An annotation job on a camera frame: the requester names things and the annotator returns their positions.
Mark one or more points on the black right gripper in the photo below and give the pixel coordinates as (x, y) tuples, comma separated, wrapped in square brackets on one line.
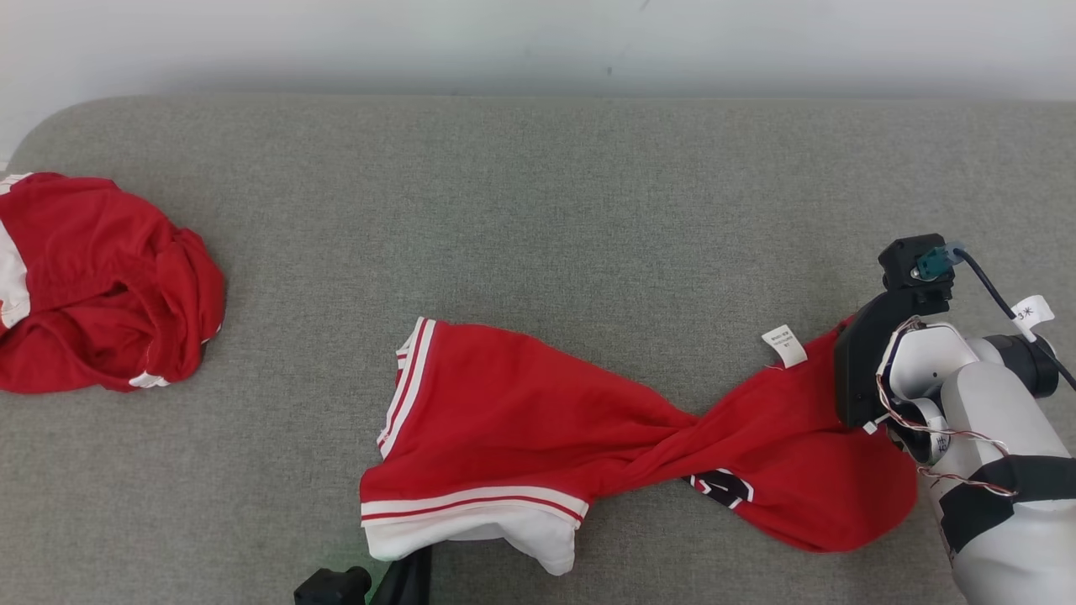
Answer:
[(857, 370)]

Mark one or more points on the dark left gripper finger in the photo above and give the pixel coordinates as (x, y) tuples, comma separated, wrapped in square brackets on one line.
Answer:
[(410, 584)]

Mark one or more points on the red jersey with number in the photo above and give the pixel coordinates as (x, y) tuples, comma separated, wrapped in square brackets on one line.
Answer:
[(521, 420)]

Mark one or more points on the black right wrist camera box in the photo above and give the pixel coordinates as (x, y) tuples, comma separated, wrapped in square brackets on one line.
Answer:
[(904, 265)]

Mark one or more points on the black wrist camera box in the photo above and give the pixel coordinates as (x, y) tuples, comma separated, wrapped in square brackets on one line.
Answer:
[(332, 586), (904, 265)]

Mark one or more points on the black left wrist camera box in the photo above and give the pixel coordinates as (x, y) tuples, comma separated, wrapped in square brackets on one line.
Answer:
[(332, 586)]

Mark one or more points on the red garment with white band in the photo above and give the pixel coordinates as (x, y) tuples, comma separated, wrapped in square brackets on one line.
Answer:
[(92, 277)]

